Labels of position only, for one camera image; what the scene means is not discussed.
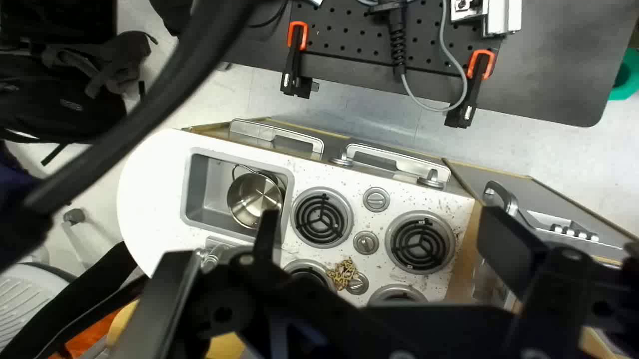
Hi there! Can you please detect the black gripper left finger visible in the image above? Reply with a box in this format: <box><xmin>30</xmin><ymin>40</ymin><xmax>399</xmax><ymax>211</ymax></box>
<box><xmin>247</xmin><ymin>205</ymin><xmax>285</xmax><ymax>267</ymax></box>

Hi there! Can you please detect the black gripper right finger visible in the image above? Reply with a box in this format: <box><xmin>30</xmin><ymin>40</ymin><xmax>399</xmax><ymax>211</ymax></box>
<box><xmin>475</xmin><ymin>203</ymin><xmax>555</xmax><ymax>285</ymax></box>

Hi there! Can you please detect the small beige object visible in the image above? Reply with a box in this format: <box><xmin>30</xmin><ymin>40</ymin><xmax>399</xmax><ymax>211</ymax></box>
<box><xmin>325</xmin><ymin>257</ymin><xmax>361</xmax><ymax>291</ymax></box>

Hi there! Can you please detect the small steel pot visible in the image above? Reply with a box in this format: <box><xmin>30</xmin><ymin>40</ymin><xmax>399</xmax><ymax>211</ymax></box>
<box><xmin>225</xmin><ymin>169</ymin><xmax>287</xmax><ymax>233</ymax></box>

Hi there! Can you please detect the black coil stove burner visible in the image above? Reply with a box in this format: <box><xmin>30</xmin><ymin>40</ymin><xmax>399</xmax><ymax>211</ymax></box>
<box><xmin>289</xmin><ymin>185</ymin><xmax>355</xmax><ymax>249</ymax></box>
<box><xmin>281</xmin><ymin>259</ymin><xmax>331</xmax><ymax>291</ymax></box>
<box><xmin>365</xmin><ymin>283</ymin><xmax>427</xmax><ymax>309</ymax></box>
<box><xmin>385</xmin><ymin>209</ymin><xmax>457</xmax><ymax>275</ymax></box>

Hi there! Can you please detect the grey toy sink basin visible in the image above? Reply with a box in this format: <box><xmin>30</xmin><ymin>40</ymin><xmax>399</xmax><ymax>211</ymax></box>
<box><xmin>179</xmin><ymin>150</ymin><xmax>295</xmax><ymax>243</ymax></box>

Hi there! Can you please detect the round silver stove knob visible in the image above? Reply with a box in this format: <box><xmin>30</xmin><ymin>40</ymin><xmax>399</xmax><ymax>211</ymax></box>
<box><xmin>351</xmin><ymin>229</ymin><xmax>381</xmax><ymax>257</ymax></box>
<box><xmin>361</xmin><ymin>185</ymin><xmax>391</xmax><ymax>215</ymax></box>
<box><xmin>341</xmin><ymin>267</ymin><xmax>371</xmax><ymax>297</ymax></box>

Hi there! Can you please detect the green object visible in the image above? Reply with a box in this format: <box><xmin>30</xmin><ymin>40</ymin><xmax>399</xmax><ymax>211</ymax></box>
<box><xmin>607</xmin><ymin>46</ymin><xmax>639</xmax><ymax>102</ymax></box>

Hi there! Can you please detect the silver toy faucet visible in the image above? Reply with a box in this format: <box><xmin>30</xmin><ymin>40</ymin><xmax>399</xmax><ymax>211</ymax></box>
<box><xmin>193</xmin><ymin>241</ymin><xmax>227</xmax><ymax>275</ymax></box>

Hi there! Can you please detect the wooden toy kitchen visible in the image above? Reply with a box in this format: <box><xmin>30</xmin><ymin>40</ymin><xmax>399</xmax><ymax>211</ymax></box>
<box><xmin>115</xmin><ymin>116</ymin><xmax>639</xmax><ymax>359</ymax></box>

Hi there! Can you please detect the orange black bar clamp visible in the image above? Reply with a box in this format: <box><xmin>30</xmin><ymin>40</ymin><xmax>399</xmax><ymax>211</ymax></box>
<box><xmin>277</xmin><ymin>18</ymin><xmax>315</xmax><ymax>100</ymax></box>
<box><xmin>443</xmin><ymin>46</ymin><xmax>497</xmax><ymax>130</ymax></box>

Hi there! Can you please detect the black perforated table board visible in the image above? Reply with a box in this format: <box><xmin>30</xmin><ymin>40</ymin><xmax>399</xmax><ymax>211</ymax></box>
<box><xmin>227</xmin><ymin>0</ymin><xmax>639</xmax><ymax>130</ymax></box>

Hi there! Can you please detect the black backpack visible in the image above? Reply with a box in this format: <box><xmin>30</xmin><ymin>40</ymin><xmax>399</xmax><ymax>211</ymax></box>
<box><xmin>0</xmin><ymin>28</ymin><xmax>157</xmax><ymax>146</ymax></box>

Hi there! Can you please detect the silver oven front handle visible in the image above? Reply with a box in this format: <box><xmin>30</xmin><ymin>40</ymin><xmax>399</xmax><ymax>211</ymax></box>
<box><xmin>345</xmin><ymin>150</ymin><xmax>403</xmax><ymax>179</ymax></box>
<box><xmin>267</xmin><ymin>132</ymin><xmax>327</xmax><ymax>162</ymax></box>

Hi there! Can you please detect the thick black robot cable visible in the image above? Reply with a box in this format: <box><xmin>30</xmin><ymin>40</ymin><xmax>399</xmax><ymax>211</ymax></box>
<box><xmin>0</xmin><ymin>0</ymin><xmax>295</xmax><ymax>267</ymax></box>

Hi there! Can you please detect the grey cable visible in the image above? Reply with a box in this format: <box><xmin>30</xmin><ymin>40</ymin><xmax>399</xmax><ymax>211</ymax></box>
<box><xmin>397</xmin><ymin>0</ymin><xmax>471</xmax><ymax>114</ymax></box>

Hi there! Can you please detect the black ribbed cable sleeve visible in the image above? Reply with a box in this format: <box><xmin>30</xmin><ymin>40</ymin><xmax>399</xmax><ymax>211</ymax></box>
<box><xmin>361</xmin><ymin>0</ymin><xmax>411</xmax><ymax>76</ymax></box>

